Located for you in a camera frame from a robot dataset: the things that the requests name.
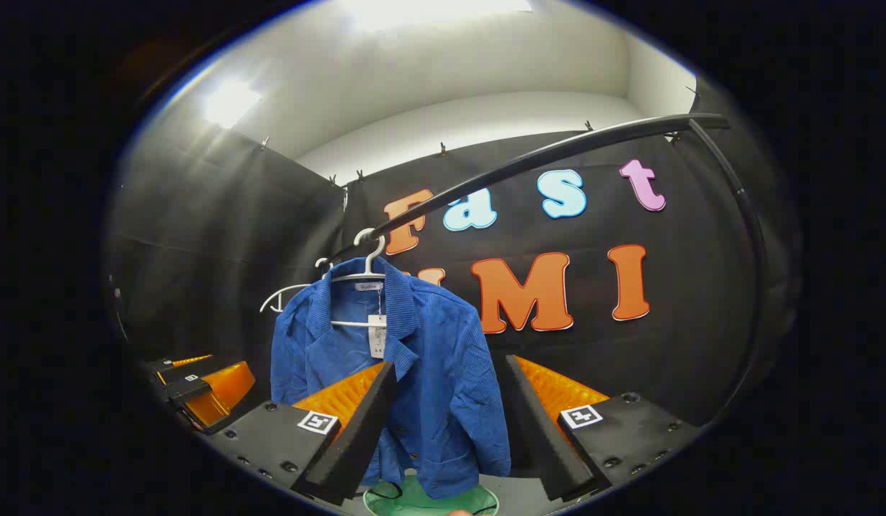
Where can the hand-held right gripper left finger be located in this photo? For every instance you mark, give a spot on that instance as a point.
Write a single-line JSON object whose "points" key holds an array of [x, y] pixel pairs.
{"points": [[357, 437]]}

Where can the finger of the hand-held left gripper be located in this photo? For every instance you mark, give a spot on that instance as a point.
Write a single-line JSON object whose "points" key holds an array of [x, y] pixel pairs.
{"points": [[221, 394], [178, 362]]}

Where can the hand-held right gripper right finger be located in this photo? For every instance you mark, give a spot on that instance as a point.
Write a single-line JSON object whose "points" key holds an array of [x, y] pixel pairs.
{"points": [[540, 430]]}

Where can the green laundry hamper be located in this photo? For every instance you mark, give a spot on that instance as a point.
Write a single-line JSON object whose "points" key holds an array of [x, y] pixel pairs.
{"points": [[414, 504]]}

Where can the white plastic hanger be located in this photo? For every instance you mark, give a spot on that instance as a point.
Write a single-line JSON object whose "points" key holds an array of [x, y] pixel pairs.
{"points": [[371, 266], [282, 294]]}

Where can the black clothes rack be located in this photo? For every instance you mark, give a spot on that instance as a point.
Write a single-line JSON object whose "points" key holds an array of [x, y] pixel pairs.
{"points": [[558, 152]]}

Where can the black backdrop cloth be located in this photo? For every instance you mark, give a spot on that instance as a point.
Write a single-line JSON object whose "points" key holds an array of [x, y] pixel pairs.
{"points": [[701, 287]]}

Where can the row of small backdrop clips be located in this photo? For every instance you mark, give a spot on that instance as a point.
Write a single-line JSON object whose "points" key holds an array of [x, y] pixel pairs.
{"points": [[443, 149]]}

